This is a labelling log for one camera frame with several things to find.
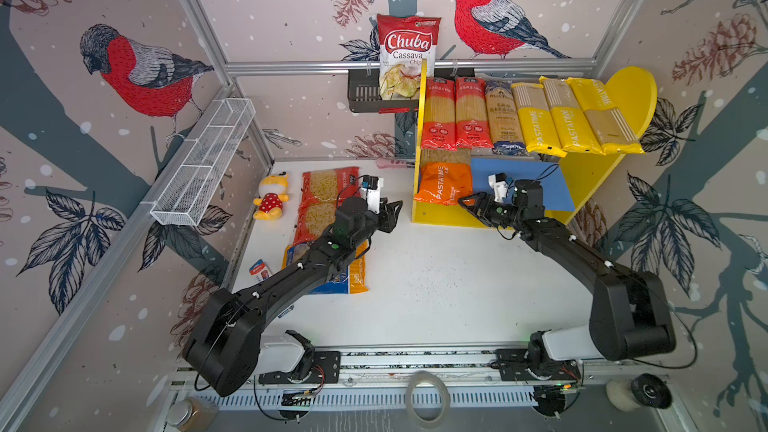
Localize red macaroni bag far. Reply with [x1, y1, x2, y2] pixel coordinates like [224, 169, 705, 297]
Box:
[301, 167, 360, 205]

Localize yellow Pastatime spaghetti bag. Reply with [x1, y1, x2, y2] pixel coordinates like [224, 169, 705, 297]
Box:
[511, 83, 566, 157]
[566, 78, 644, 155]
[539, 76, 604, 155]

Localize white mesh wall shelf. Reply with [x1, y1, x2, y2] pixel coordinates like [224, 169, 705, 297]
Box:
[150, 98, 255, 227]

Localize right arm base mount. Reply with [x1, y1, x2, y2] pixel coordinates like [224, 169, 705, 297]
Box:
[488, 332, 582, 383]

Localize red macaroni bag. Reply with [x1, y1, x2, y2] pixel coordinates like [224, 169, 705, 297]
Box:
[293, 199, 337, 245]
[301, 167, 360, 205]

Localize glass jar with lid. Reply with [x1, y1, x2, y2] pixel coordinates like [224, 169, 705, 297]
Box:
[165, 396, 219, 432]

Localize dark blue spaghetti bag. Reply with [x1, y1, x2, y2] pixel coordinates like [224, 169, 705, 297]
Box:
[485, 80, 527, 156]

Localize yellow shelf pink blue boards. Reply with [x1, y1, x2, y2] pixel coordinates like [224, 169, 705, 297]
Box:
[411, 66, 658, 228]

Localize yellow plush toy red dress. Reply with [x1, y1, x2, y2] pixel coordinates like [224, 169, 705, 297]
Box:
[253, 173, 290, 221]

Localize clear tape roll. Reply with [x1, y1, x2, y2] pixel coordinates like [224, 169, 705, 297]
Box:
[404, 371, 451, 430]

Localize red macaroni bag near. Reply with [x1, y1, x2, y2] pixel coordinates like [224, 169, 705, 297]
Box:
[293, 199, 337, 245]

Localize black white roller wheel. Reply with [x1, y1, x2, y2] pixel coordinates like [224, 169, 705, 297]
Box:
[605, 373, 672, 412]

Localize orange Pastatime macaroni bag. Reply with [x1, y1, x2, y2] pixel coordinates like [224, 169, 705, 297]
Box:
[414, 149, 473, 206]

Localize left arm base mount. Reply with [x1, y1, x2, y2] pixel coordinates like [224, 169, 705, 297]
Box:
[254, 330, 341, 385]

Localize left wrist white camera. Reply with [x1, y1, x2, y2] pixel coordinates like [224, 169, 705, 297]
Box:
[360, 174, 383, 214]

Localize red Chuba cassava chips bag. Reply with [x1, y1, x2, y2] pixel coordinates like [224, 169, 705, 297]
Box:
[377, 14, 441, 100]

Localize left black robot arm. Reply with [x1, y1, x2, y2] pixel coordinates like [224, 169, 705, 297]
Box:
[182, 197, 403, 397]

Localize blue macaroni bag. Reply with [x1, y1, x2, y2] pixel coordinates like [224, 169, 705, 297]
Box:
[282, 241, 368, 295]

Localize black wire wall basket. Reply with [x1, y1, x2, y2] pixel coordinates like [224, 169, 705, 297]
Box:
[347, 67, 476, 115]

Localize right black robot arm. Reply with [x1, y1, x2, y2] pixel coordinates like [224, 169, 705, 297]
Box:
[458, 180, 676, 363]

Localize red spaghetti bag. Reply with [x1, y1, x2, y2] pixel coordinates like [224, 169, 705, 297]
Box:
[421, 77, 456, 151]
[455, 77, 493, 149]

